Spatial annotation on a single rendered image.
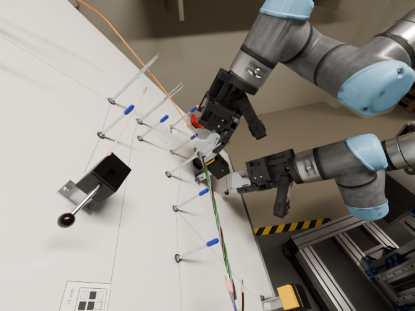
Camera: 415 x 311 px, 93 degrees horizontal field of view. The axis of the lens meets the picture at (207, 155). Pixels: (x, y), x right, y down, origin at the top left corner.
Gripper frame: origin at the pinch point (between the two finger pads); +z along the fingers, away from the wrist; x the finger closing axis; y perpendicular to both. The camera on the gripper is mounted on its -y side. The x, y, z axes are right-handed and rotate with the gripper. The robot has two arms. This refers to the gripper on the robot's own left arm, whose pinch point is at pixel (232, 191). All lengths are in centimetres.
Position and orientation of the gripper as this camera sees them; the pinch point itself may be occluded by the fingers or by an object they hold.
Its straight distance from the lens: 59.9
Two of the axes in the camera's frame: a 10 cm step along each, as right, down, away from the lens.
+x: -6.0, 0.8, -8.0
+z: -7.5, 2.8, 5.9
